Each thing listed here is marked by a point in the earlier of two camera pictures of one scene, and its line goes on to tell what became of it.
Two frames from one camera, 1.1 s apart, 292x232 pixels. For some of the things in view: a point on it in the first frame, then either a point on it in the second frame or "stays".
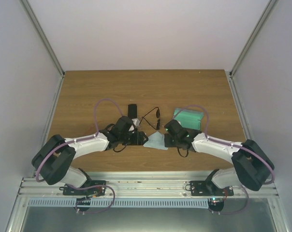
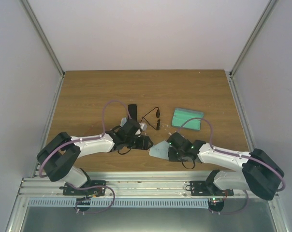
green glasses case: x=188 y=119 stays
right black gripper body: x=169 y=143 -> x=175 y=157
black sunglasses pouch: x=132 y=110 stays
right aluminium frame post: x=270 y=7 stays
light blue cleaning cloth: x=156 y=140 -> x=160 y=150
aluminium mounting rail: x=139 y=184 stays
